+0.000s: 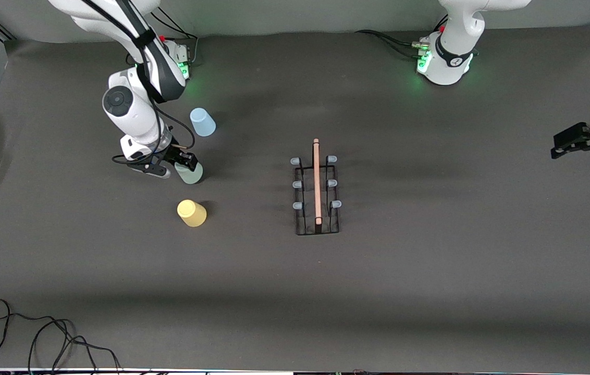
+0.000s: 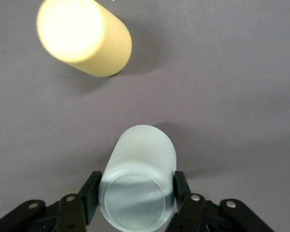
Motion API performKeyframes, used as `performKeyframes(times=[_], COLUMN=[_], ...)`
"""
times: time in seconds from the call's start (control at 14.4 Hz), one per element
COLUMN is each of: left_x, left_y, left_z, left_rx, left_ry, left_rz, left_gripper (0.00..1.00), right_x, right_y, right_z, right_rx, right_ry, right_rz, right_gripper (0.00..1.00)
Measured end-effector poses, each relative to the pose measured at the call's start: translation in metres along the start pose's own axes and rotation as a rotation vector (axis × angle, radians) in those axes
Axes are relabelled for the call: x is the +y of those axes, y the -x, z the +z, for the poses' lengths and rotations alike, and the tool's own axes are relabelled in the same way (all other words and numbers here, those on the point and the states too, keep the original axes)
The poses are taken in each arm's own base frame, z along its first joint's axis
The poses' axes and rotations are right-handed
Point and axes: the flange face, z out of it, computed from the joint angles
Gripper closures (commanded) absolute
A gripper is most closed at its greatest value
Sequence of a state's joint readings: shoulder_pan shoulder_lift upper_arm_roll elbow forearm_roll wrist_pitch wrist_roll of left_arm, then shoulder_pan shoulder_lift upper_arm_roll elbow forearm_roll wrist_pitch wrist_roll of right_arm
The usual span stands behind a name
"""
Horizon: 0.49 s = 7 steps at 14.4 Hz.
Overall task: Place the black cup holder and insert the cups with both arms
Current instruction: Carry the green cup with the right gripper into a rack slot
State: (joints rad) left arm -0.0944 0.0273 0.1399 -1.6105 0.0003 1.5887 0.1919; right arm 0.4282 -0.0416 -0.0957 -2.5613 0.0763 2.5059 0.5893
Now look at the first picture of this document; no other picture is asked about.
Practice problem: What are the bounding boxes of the black cables at arm base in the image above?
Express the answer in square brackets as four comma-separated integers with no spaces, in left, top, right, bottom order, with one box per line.
[355,30,423,58]
[152,8,199,66]

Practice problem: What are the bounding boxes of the black cable along right arm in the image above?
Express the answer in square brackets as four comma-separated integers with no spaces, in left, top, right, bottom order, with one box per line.
[81,0,195,166]

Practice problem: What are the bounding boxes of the black cables at right arm base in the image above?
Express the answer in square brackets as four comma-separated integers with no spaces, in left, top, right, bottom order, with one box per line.
[152,8,199,66]

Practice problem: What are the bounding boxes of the black cables at left arm base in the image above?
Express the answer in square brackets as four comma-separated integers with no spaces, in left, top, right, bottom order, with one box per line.
[355,30,423,58]

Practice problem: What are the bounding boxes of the yellow plastic cup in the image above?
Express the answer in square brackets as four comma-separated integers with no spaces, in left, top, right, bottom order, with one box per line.
[177,199,207,228]

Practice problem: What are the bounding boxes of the black wire cup holder rack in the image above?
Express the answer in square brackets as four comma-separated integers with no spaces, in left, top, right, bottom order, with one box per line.
[290,138,342,235]

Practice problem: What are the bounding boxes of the dark grey table mat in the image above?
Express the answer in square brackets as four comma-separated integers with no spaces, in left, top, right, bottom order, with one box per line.
[0,20,590,371]

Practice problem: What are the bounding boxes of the pale green plastic cup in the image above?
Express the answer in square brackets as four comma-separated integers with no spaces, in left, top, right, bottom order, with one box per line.
[174,160,204,185]

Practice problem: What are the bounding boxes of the light blue plastic cup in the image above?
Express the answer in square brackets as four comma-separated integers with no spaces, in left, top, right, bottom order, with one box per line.
[190,108,217,138]

